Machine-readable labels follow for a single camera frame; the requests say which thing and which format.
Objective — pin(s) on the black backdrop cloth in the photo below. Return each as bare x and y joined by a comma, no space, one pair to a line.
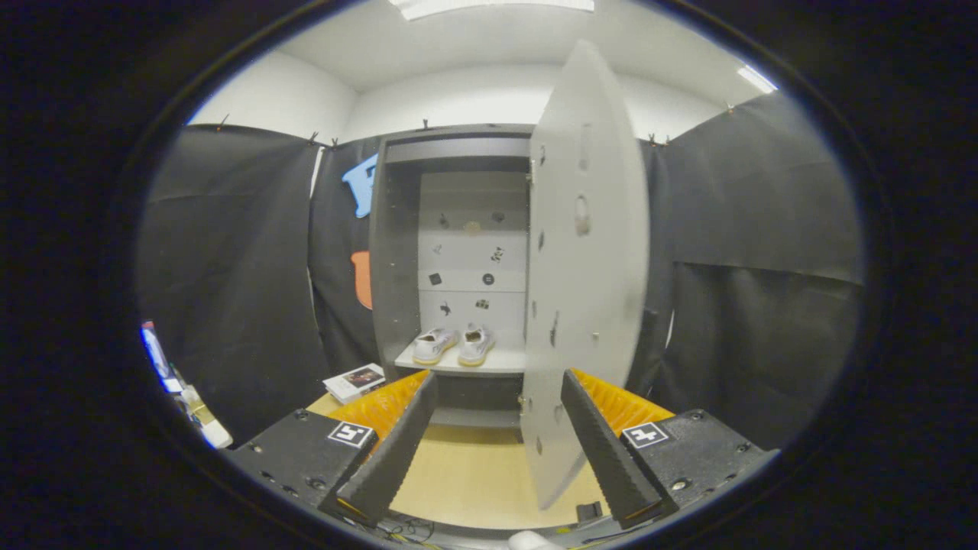
229,267

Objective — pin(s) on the grey shoe cabinet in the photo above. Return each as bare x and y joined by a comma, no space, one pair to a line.
393,267

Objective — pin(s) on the white book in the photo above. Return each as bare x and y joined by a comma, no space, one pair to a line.
351,380

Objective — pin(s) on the row of cloth clips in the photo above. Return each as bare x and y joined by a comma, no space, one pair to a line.
425,124

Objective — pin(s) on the small ceiling light panel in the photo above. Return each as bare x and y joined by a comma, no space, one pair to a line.
756,79

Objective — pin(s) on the beige shoe cabinet door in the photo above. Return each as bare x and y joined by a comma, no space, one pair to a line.
588,290

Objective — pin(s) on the long ceiling light panel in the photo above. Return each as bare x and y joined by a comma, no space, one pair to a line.
489,6

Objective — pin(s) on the white shoe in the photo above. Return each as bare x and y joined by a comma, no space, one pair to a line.
432,347
475,347

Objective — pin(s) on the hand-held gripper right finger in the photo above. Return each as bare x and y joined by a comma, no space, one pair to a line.
603,451

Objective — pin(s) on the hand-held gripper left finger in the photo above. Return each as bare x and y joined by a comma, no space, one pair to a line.
397,451

